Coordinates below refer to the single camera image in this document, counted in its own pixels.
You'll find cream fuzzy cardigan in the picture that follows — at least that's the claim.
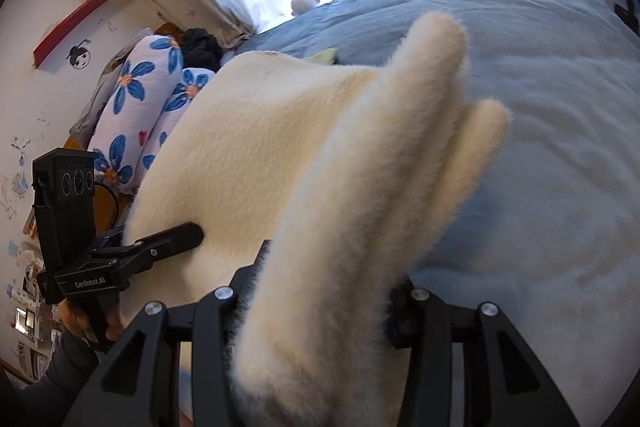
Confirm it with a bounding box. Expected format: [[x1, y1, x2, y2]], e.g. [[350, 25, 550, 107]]
[[120, 12, 510, 426]]

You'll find person left hand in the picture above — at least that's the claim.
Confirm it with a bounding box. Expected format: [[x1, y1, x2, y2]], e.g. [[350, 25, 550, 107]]
[[58, 290, 124, 343]]

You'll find grey-blue bed blanket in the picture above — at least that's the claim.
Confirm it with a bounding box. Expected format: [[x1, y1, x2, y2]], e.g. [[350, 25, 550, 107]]
[[245, 0, 639, 426]]

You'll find blue floral pillow upper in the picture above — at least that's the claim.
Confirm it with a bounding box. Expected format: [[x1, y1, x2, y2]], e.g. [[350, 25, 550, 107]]
[[89, 35, 182, 193]]

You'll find blue floral pillow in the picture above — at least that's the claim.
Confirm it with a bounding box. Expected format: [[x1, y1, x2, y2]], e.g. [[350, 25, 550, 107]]
[[132, 67, 215, 191], [89, 35, 182, 193]]

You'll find blue floral pillow lower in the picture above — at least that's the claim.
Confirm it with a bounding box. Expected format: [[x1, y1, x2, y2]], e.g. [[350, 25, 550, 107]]
[[132, 67, 215, 191]]

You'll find light green folded garment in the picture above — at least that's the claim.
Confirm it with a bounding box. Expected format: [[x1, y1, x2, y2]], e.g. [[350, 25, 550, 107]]
[[305, 48, 337, 65]]

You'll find small plush toy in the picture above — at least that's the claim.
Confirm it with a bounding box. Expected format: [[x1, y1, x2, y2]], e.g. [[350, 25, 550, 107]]
[[291, 0, 320, 17]]

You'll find red wall shelf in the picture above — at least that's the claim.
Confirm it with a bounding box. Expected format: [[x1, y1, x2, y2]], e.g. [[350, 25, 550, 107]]
[[32, 0, 108, 68]]

